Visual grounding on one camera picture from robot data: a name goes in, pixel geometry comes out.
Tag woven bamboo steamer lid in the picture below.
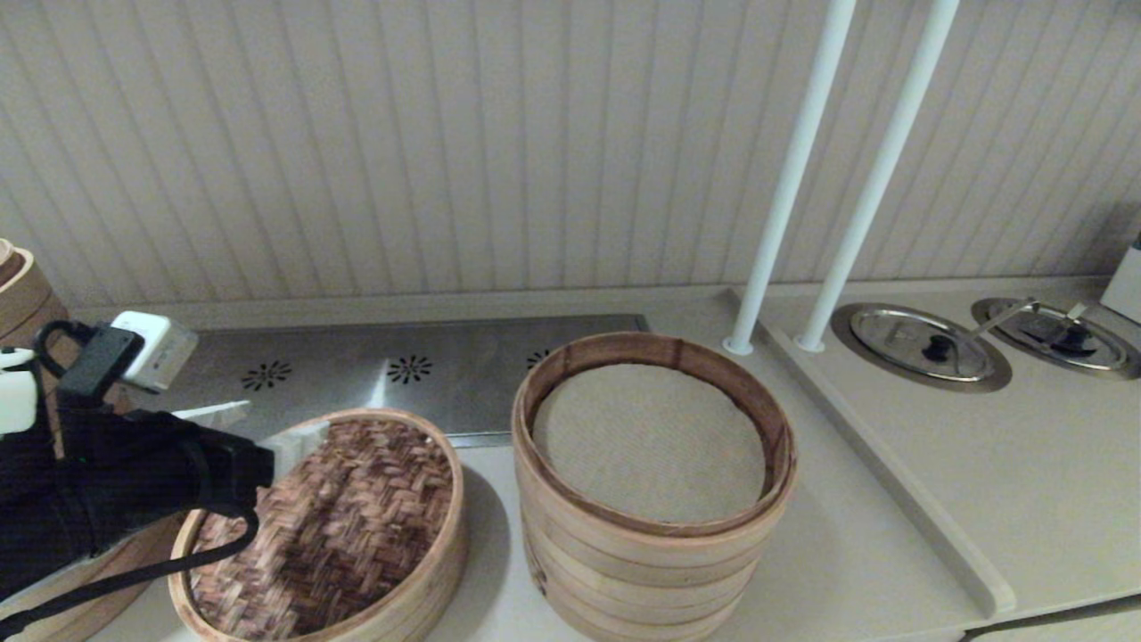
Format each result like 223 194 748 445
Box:
168 408 469 642

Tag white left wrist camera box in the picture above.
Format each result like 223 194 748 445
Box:
111 310 199 394

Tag round steel lid with black knob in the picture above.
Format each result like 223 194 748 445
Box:
831 301 1014 393
972 297 1141 381

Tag white container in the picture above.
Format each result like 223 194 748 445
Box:
1101 234 1141 324

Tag wide bamboo steamer stack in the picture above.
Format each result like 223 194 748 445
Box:
0 239 208 642

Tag white metal pole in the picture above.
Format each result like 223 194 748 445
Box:
795 0 962 352
724 0 858 356

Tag beige mesh liner in tall stack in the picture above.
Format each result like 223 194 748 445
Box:
532 363 768 525

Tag tall bamboo steamer basket stack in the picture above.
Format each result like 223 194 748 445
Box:
511 332 799 642

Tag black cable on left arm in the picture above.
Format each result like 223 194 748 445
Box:
0 319 261 638

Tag single bamboo steamer tray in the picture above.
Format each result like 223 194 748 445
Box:
352 526 471 642

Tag steel vent panel with flower holes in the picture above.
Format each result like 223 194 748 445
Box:
160 314 650 447

